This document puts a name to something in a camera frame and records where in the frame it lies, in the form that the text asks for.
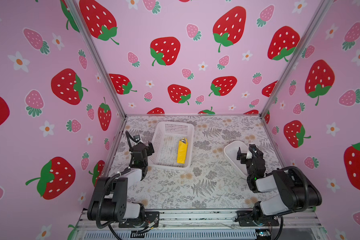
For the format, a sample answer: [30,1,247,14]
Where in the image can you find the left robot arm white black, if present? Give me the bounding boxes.
[87,142,154,229]

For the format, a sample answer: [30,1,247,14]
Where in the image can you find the aluminium frame corner post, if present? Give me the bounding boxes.
[260,0,333,120]
[66,0,126,120]

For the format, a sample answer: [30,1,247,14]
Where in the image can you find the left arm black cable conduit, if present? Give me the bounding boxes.
[95,130,141,230]

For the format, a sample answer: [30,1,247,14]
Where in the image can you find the aluminium frame corner post right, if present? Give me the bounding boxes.
[260,0,333,120]

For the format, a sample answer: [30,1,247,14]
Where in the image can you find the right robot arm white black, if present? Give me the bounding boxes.
[237,144,322,222]

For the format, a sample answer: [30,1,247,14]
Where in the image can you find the aluminium frame corner post left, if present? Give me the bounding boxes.
[66,0,126,120]

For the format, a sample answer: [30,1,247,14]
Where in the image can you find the yellow paper napkin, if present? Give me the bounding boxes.
[176,138,188,164]

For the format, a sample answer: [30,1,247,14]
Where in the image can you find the white perforated plastic basket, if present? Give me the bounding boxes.
[148,122,195,170]

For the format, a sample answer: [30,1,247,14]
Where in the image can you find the white rectangular plastic tray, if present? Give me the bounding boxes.
[224,141,248,180]

